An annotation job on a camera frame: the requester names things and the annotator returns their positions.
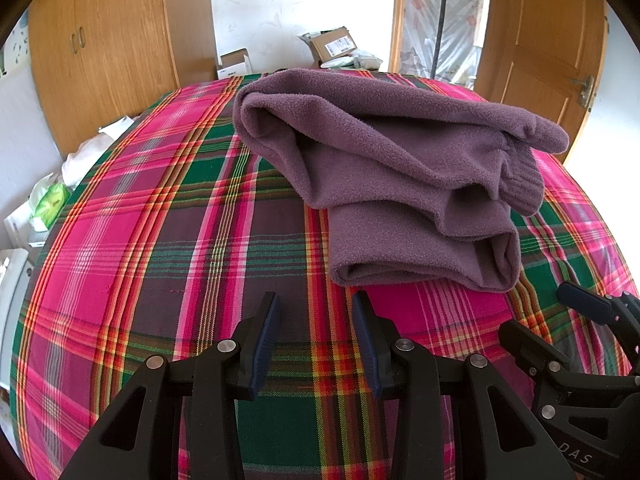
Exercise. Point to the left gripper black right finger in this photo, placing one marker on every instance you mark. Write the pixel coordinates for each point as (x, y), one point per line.
(496, 436)

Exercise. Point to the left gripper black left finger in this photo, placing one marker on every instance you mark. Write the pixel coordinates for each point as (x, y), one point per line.
(137, 436)

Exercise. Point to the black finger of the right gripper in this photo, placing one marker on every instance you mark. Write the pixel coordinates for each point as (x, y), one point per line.
(620, 314)
(533, 355)

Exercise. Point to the purple fleece sweater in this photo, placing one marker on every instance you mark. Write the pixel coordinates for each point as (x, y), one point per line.
(417, 185)

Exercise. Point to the pink plaid bed cover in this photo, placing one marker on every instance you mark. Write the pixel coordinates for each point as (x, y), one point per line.
(175, 235)

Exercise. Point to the grey drawer cabinet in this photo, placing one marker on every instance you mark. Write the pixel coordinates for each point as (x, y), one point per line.
(15, 275)

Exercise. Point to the green tissue pack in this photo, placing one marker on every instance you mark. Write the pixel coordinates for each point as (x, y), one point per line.
(46, 200)

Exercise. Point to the wooden door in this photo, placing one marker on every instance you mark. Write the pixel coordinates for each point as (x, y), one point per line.
(545, 56)

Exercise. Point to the brown cardboard box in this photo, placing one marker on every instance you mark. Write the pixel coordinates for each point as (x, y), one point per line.
(329, 45)

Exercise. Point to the small white cardboard box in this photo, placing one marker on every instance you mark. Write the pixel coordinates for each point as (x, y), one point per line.
(235, 63)

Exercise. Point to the wooden wardrobe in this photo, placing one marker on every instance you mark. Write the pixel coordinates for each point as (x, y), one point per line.
(95, 61)

